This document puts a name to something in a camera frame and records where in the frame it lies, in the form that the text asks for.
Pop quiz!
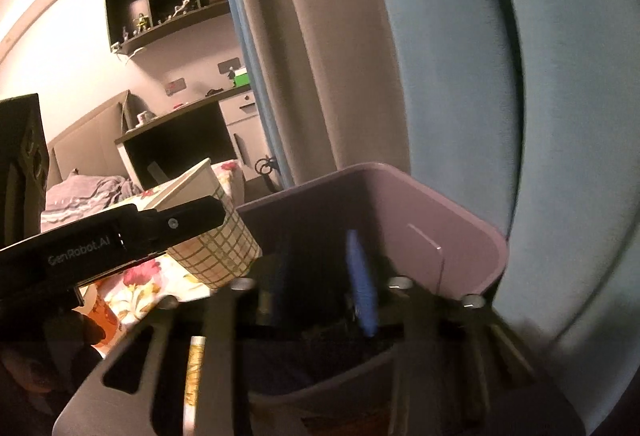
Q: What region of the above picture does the grey curtain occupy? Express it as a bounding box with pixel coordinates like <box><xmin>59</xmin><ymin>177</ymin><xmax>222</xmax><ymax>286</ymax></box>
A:
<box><xmin>225</xmin><ymin>0</ymin><xmax>412</xmax><ymax>189</ymax></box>

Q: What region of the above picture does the green grid paper cup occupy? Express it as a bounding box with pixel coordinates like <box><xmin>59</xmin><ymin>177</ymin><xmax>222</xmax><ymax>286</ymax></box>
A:
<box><xmin>150</xmin><ymin>157</ymin><xmax>262</xmax><ymax>291</ymax></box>

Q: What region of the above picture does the purple blanket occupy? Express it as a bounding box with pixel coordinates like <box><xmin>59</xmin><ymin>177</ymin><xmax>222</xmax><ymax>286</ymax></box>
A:
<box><xmin>40</xmin><ymin>173</ymin><xmax>146</xmax><ymax>234</ymax></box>

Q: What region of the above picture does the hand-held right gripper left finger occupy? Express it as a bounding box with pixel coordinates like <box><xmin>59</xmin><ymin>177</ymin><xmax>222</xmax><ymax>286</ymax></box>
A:
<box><xmin>52</xmin><ymin>231</ymin><xmax>302</xmax><ymax>436</ymax></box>

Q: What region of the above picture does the person's left hand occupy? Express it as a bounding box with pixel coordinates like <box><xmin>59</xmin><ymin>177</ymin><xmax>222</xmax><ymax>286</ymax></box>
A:
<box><xmin>72</xmin><ymin>293</ymin><xmax>122</xmax><ymax>361</ymax></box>

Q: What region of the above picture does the white drawer cabinet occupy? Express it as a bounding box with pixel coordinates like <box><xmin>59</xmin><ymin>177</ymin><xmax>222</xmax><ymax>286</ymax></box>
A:
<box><xmin>220</xmin><ymin>93</ymin><xmax>273</xmax><ymax>167</ymax></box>

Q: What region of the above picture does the desk with white drawers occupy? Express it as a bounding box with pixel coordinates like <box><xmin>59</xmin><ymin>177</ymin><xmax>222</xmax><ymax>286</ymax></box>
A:
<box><xmin>114</xmin><ymin>86</ymin><xmax>261</xmax><ymax>191</ymax></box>

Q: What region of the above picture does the floral bed sheet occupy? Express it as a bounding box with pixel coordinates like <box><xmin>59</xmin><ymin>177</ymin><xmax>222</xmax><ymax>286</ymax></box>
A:
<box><xmin>75</xmin><ymin>159</ymin><xmax>246</xmax><ymax>362</ymax></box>

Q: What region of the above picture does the grey padded headboard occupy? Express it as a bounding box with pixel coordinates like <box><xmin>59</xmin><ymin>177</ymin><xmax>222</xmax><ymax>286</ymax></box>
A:
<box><xmin>47</xmin><ymin>90</ymin><xmax>136</xmax><ymax>189</ymax></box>

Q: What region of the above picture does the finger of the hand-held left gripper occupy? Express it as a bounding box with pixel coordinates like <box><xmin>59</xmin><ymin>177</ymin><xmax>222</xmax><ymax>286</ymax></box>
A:
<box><xmin>120</xmin><ymin>195</ymin><xmax>227</xmax><ymax>264</ymax></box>

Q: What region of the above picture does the yellow white wrapper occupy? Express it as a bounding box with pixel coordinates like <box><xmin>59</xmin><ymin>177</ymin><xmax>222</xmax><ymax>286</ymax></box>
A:
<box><xmin>182</xmin><ymin>336</ymin><xmax>208</xmax><ymax>436</ymax></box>

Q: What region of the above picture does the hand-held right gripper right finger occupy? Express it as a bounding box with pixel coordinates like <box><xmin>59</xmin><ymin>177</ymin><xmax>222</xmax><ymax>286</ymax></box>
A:
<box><xmin>345</xmin><ymin>230</ymin><xmax>586</xmax><ymax>436</ymax></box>

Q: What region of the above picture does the row of small figurines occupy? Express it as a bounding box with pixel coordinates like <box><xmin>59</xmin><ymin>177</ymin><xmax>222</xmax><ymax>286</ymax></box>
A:
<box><xmin>120</xmin><ymin>0</ymin><xmax>228</xmax><ymax>41</ymax></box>

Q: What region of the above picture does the purple plastic waste bin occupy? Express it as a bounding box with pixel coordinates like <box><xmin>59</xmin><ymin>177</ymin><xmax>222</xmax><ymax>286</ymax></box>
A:
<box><xmin>235</xmin><ymin>162</ymin><xmax>508</xmax><ymax>436</ymax></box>

